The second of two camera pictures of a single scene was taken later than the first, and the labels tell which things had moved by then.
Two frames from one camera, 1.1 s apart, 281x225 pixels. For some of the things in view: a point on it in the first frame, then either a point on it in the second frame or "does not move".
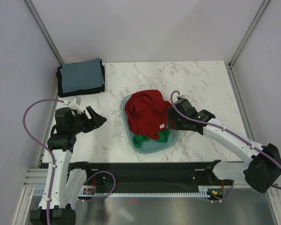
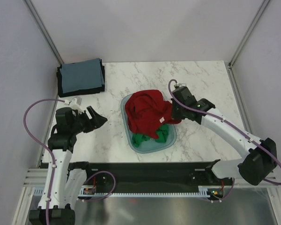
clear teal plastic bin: [149, 146] -> [149, 116]
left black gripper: [95, 121] does not move
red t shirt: [147, 112] does not move
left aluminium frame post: [32, 9] does not move
